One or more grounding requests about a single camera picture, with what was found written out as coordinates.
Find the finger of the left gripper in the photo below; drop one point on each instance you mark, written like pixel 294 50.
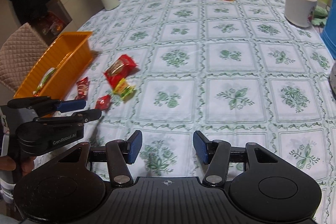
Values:
pixel 87 115
pixel 71 105

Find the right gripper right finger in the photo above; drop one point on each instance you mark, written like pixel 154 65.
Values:
pixel 214 154

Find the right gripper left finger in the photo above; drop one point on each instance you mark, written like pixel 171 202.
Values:
pixel 120 154

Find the small red candy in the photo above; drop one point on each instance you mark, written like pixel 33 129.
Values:
pixel 103 103

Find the red patterned candy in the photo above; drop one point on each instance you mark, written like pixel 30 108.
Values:
pixel 82 89

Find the yellow green candy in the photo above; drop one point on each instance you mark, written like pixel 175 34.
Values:
pixel 123 89

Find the red large candy packet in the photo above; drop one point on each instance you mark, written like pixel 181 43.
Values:
pixel 119 70

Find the white silver snack wrapper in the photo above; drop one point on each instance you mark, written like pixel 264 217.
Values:
pixel 44 80

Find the left hand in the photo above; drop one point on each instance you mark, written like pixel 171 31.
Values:
pixel 8 164

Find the orange plastic tray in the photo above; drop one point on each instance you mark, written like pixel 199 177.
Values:
pixel 70 55

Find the quilted chair near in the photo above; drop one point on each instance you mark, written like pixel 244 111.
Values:
pixel 19 54

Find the floral white tablecloth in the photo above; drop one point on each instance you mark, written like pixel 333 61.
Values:
pixel 234 70

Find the white mug with spoon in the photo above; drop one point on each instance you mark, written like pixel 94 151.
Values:
pixel 332 79

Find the blue thermos jug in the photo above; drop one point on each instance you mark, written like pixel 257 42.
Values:
pixel 329 31

